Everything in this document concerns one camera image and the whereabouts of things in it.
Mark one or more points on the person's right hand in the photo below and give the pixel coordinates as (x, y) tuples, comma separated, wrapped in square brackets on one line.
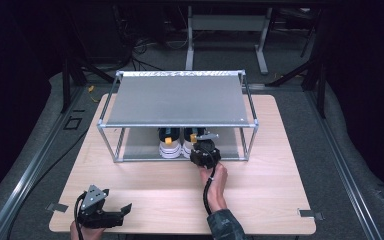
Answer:
[(217, 186)]

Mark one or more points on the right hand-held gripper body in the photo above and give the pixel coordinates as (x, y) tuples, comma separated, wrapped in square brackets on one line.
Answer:
[(206, 153)]

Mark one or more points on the grey metal floor rail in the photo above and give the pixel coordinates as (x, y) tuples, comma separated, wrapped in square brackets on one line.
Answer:
[(30, 170), (343, 166)]

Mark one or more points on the grey metal shoe rack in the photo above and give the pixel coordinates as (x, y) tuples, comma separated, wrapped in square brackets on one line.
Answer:
[(180, 100)]

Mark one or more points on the person's left hand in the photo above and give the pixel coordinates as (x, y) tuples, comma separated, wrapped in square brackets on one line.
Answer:
[(86, 233)]

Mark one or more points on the grey tape strip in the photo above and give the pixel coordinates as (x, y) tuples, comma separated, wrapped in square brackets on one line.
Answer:
[(57, 207), (310, 214)]

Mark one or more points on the black stand legs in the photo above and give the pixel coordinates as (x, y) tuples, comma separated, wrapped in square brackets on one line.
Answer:
[(71, 76), (316, 80)]

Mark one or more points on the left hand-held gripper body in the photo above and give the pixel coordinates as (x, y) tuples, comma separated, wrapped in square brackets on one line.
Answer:
[(95, 208)]

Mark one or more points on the navy white sneaker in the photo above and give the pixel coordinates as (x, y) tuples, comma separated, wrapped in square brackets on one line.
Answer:
[(188, 146), (170, 146)]

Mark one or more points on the yellow floor connector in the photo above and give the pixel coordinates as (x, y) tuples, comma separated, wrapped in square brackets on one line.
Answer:
[(91, 89)]

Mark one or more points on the grey metal desk frame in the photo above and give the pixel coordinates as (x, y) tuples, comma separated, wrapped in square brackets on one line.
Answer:
[(228, 25)]

